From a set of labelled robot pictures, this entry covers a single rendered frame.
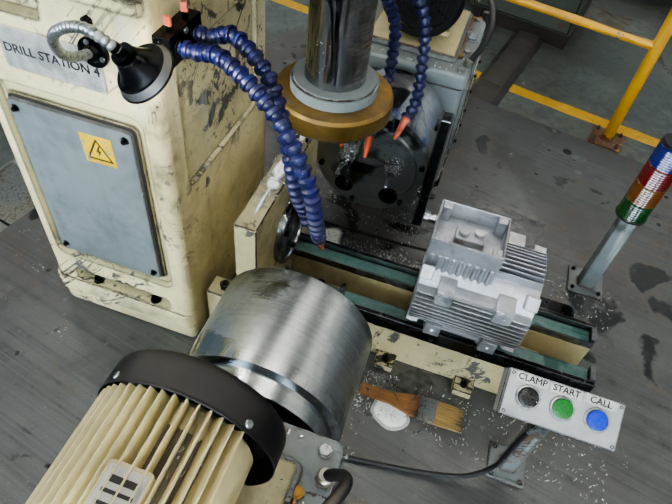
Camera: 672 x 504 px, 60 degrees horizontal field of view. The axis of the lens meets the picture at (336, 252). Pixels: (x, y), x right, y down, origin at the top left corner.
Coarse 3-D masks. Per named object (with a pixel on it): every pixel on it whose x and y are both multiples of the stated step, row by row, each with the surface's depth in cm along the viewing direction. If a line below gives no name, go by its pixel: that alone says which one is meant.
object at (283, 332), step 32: (256, 288) 82; (288, 288) 81; (320, 288) 82; (224, 320) 80; (256, 320) 78; (288, 320) 78; (320, 320) 80; (352, 320) 83; (192, 352) 79; (224, 352) 75; (256, 352) 74; (288, 352) 75; (320, 352) 77; (352, 352) 82; (256, 384) 72; (288, 384) 73; (320, 384) 75; (352, 384) 82; (288, 416) 74; (320, 416) 76
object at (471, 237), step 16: (448, 208) 98; (464, 208) 99; (448, 224) 100; (464, 224) 100; (480, 224) 101; (496, 224) 100; (432, 240) 94; (448, 240) 97; (464, 240) 96; (480, 240) 96; (496, 240) 99; (432, 256) 96; (448, 256) 95; (464, 256) 94; (480, 256) 93; (496, 256) 92; (448, 272) 97; (464, 272) 96; (480, 272) 95; (496, 272) 94
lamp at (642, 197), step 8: (632, 184) 115; (640, 184) 112; (632, 192) 114; (640, 192) 112; (648, 192) 111; (656, 192) 111; (664, 192) 111; (632, 200) 114; (640, 200) 113; (648, 200) 112; (656, 200) 112; (648, 208) 114
